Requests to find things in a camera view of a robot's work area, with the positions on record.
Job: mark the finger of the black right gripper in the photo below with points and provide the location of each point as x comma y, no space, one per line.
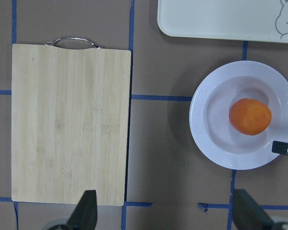
280,147

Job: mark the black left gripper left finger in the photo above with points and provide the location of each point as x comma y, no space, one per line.
84,217

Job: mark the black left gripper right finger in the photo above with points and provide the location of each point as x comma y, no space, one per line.
247,214

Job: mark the orange fruit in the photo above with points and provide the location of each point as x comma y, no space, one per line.
249,116

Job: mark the white ribbed plate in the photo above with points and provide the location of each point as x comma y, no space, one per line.
209,121

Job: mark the cream bear tray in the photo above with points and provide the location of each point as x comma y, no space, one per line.
248,20

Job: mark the bamboo cutting board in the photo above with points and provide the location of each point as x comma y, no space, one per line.
70,113

